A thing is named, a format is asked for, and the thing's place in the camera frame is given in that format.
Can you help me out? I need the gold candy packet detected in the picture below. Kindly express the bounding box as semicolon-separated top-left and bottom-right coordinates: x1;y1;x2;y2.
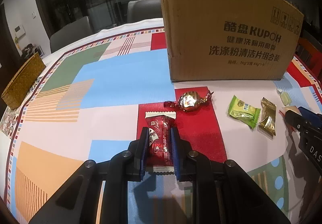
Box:
259;98;276;138

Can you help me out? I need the grey chair left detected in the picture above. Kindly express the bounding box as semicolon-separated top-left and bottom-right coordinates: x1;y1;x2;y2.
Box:
50;16;94;53

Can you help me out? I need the green candy packet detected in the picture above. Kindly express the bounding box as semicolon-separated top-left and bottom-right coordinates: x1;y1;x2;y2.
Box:
228;95;261;130

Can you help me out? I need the pale green wrapped candy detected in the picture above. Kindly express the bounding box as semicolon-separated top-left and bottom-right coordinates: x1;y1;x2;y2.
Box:
277;88;292;106

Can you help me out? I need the grey chair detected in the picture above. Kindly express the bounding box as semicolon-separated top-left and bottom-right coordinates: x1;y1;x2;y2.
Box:
127;0;163;23
50;16;94;53

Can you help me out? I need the woven wicker box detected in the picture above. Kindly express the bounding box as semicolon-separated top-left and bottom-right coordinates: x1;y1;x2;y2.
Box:
1;53;46;110

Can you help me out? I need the small red candy packet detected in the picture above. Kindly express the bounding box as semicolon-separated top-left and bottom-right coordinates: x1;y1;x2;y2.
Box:
145;111;176;174

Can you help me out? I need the gold foil round candy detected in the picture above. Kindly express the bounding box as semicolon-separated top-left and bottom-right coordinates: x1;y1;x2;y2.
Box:
164;91;213;112

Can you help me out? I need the white shelf with clutter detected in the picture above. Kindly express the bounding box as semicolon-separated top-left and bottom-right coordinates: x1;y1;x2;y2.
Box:
21;44;44;60

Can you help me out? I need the grey chair near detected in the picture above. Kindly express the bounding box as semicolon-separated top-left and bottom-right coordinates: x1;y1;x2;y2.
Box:
127;0;163;23

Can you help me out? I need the brown cardboard box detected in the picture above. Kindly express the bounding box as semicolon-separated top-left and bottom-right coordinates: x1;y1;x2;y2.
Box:
161;0;303;82

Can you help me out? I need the wall intercom panel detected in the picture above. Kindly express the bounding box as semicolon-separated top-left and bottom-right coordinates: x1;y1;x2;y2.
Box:
14;25;26;39

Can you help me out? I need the colourful patterned tablecloth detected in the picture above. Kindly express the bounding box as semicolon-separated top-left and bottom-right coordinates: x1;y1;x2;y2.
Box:
1;18;321;223

